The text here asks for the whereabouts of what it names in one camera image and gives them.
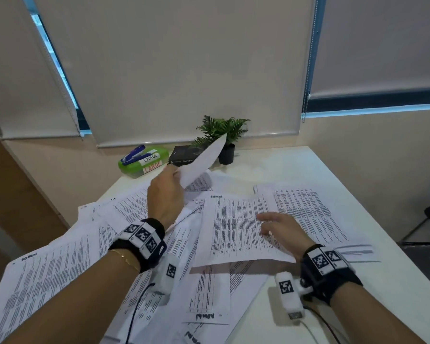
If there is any person's right hand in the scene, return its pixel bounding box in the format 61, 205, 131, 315
256, 212, 315, 261

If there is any person's left hand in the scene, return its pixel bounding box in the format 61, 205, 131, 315
146, 165, 185, 232

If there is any white paper sheet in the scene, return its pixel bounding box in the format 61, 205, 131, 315
178, 134, 227, 189

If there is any person's right forearm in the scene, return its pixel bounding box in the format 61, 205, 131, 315
329, 282, 428, 344

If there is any person's left forearm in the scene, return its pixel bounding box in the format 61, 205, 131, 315
0, 250, 141, 344

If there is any black book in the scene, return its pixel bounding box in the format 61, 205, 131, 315
168, 145, 210, 167

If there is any green plastic box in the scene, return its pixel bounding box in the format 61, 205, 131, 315
118, 147, 170, 179

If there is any pile of printed papers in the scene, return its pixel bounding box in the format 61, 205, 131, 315
0, 170, 381, 344

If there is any blue stapler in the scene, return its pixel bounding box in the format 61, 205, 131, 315
121, 145, 147, 166

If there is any small green potted plant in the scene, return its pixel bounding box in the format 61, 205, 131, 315
191, 115, 251, 165

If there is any black wristband with marker tags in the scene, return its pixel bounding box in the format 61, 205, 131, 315
300, 244, 364, 307
108, 218, 167, 273

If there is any beige roller blind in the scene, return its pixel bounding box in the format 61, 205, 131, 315
307, 0, 430, 101
0, 0, 82, 141
32, 0, 317, 149

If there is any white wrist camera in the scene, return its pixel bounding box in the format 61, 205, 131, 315
152, 254, 180, 296
275, 271, 314, 321

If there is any thin gold bracelet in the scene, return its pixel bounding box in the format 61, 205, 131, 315
109, 249, 140, 273

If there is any black cable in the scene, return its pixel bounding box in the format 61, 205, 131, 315
125, 282, 157, 344
302, 306, 349, 344

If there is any blind bead chain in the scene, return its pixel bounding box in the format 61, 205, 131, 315
301, 0, 319, 124

